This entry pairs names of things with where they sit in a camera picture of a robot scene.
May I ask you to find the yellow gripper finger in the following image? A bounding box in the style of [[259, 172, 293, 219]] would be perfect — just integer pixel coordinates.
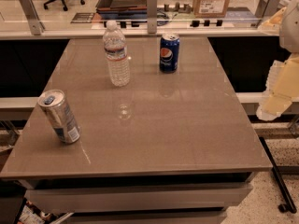
[[256, 53, 299, 121], [258, 7, 286, 35]]

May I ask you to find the blue pepsi can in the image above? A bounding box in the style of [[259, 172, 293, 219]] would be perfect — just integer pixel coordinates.
[[159, 33, 179, 73]]

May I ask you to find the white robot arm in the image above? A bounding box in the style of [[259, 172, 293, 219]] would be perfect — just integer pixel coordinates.
[[256, 0, 299, 121]]

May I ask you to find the silver redbull can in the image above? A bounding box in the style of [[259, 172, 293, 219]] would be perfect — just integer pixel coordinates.
[[37, 90, 80, 144]]

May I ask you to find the brown cardboard box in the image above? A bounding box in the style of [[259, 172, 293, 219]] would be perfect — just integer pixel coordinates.
[[192, 0, 230, 18]]

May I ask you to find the black floor bar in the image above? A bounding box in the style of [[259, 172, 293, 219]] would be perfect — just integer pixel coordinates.
[[260, 137, 297, 214]]

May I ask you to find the clear plastic water bottle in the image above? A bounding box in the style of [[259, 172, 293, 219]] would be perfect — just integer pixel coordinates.
[[103, 21, 130, 87]]

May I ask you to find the upper grey drawer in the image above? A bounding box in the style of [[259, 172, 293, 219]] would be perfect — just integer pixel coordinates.
[[25, 183, 252, 213]]

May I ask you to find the grey drawer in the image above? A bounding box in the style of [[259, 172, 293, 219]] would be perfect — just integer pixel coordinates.
[[25, 183, 252, 213], [50, 211, 227, 224]]

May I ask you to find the lower grey drawer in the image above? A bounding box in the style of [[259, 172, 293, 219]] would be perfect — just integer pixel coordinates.
[[50, 211, 227, 224]]

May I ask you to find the right metal railing post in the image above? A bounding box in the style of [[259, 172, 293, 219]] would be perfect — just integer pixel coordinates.
[[255, 0, 280, 18]]

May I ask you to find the metal railing post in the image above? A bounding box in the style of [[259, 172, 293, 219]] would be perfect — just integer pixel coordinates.
[[147, 0, 157, 34], [19, 0, 44, 35], [255, 0, 280, 18]]

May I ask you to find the middle metal railing post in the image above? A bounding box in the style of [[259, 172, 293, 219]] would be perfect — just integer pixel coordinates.
[[147, 0, 157, 34]]

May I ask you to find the left metal railing post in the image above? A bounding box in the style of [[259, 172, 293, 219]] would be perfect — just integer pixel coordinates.
[[19, 0, 44, 35]]

